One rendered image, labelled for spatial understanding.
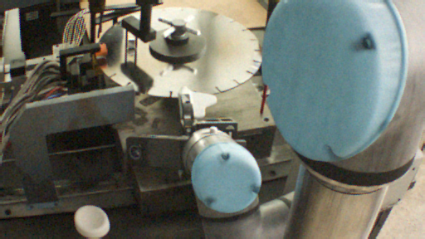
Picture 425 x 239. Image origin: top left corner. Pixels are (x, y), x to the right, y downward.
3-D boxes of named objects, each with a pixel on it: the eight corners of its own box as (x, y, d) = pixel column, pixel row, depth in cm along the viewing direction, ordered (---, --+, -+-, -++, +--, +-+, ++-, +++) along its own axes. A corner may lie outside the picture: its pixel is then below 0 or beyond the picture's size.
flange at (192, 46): (212, 57, 100) (212, 46, 99) (153, 63, 98) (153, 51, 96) (198, 28, 109) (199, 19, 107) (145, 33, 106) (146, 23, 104)
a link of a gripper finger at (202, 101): (212, 88, 93) (218, 127, 87) (177, 88, 92) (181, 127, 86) (213, 74, 91) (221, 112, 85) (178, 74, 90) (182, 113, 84)
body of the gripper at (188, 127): (229, 163, 88) (245, 181, 76) (175, 163, 86) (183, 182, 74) (230, 114, 86) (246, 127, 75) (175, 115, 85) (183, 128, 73)
